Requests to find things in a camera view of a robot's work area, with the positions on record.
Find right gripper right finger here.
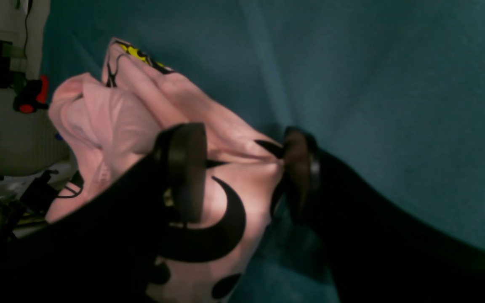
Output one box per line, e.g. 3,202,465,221
283,127,485,303

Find pink T-shirt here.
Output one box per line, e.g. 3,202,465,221
45,38,283,303

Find teal table cloth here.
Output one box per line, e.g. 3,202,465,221
41,0,485,303

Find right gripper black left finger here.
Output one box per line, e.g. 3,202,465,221
0,123,207,303

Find orange black clamp top right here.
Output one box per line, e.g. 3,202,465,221
12,74,49,114

